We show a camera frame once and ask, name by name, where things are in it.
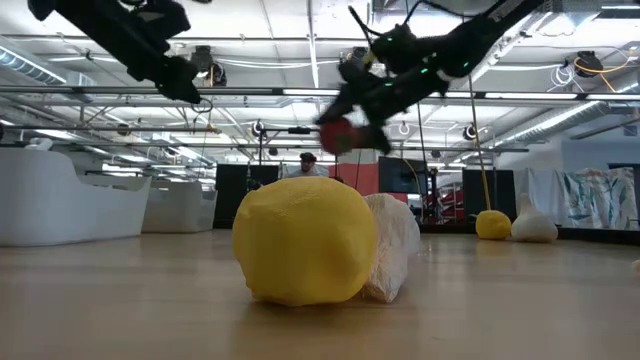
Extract black metal stand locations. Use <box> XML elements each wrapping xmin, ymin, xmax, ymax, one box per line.
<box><xmin>256</xmin><ymin>126</ymin><xmax>321</xmax><ymax>194</ymax></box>

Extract black rectangular panel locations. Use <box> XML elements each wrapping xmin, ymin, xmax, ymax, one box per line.
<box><xmin>462</xmin><ymin>168</ymin><xmax>516</xmax><ymax>225</ymax></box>
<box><xmin>213</xmin><ymin>163</ymin><xmax>250</xmax><ymax>230</ymax></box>
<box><xmin>248</xmin><ymin>164</ymin><xmax>280</xmax><ymax>199</ymax></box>

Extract leaf print curtain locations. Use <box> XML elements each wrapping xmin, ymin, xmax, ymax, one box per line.
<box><xmin>564</xmin><ymin>167</ymin><xmax>639</xmax><ymax>231</ymax></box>

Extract overhead metal frame bar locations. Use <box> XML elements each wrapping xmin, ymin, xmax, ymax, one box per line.
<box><xmin>0</xmin><ymin>84</ymin><xmax>640</xmax><ymax>101</ymax></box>

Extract white garlic bulb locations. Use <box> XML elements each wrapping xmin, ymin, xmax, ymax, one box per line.
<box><xmin>510</xmin><ymin>192</ymin><xmax>559</xmax><ymax>244</ymax></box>
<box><xmin>362</xmin><ymin>193</ymin><xmax>422</xmax><ymax>305</ymax></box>

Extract white plastic basket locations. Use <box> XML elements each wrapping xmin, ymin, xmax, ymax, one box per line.
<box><xmin>0</xmin><ymin>148</ymin><xmax>153</xmax><ymax>248</ymax></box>

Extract black hanging cable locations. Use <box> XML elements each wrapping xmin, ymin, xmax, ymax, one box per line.
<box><xmin>415</xmin><ymin>102</ymin><xmax>427</xmax><ymax>222</ymax></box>

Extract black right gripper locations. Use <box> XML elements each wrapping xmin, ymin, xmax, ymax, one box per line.
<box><xmin>314</xmin><ymin>60</ymin><xmax>450</xmax><ymax>156</ymax></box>

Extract white and red pillar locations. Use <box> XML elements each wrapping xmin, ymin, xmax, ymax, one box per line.
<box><xmin>328</xmin><ymin>148</ymin><xmax>380</xmax><ymax>197</ymax></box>

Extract yellow lemon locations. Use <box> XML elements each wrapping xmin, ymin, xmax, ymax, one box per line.
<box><xmin>474</xmin><ymin>209</ymin><xmax>513</xmax><ymax>241</ymax></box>
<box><xmin>232</xmin><ymin>175</ymin><xmax>377</xmax><ymax>307</ymax></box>

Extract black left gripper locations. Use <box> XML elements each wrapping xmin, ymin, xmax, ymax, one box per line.
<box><xmin>54</xmin><ymin>0</ymin><xmax>203</xmax><ymax>105</ymax></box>

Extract grey plastic basket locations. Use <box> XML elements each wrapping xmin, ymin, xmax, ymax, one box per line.
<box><xmin>141</xmin><ymin>178</ymin><xmax>219</xmax><ymax>235</ymax></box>

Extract black monitor screen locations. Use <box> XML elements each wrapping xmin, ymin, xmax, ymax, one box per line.
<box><xmin>378</xmin><ymin>156</ymin><xmax>431</xmax><ymax>195</ymax></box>

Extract red tomato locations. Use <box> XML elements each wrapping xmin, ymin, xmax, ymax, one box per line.
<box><xmin>318</xmin><ymin>117</ymin><xmax>362</xmax><ymax>156</ymax></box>

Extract black aluminium table frame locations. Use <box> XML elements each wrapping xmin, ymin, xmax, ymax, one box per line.
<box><xmin>213</xmin><ymin>219</ymin><xmax>640</xmax><ymax>247</ymax></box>

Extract black ceiling cable reel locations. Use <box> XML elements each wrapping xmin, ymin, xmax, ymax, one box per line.
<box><xmin>574</xmin><ymin>49</ymin><xmax>604</xmax><ymax>79</ymax></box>
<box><xmin>207</xmin><ymin>62</ymin><xmax>229</xmax><ymax>88</ymax></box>

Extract person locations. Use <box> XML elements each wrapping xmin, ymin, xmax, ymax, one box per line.
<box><xmin>284</xmin><ymin>151</ymin><xmax>331</xmax><ymax>179</ymax></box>

